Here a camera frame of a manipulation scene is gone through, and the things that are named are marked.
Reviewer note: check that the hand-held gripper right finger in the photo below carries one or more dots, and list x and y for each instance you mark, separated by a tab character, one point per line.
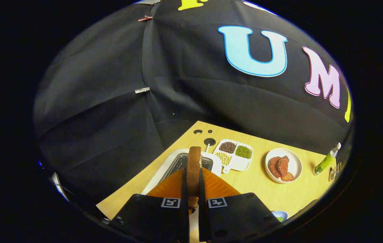
201	202

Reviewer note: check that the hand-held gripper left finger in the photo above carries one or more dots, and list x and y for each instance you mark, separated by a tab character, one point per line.
184	189

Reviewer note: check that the toasted bread slice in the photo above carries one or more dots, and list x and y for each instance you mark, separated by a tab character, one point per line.
194	168

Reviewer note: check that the white toaster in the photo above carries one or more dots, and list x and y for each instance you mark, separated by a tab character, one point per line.
157	179

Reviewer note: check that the pile of pale beans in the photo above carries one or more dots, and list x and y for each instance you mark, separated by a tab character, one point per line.
223	158

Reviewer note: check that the white divided dish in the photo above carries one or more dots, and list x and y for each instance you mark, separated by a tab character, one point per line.
238	164

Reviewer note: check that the pile of brown beans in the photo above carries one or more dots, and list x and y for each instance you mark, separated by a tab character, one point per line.
227	147

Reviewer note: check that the pile of green beans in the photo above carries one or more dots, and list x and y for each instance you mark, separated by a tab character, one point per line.
243	152

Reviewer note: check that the blue plate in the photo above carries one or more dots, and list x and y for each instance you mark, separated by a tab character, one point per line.
275	214

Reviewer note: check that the brown cooked meat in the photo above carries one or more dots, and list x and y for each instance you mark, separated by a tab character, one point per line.
279	167

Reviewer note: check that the white oval plate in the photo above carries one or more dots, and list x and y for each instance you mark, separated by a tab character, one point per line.
294	162

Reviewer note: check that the black backdrop cloth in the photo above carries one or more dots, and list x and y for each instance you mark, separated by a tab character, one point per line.
110	118

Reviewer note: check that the white clip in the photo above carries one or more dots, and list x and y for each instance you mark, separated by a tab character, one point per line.
142	90

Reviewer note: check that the green label drink bottle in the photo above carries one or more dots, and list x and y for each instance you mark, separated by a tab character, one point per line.
324	163

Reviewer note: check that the pink clip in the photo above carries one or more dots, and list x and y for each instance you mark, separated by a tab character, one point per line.
145	18

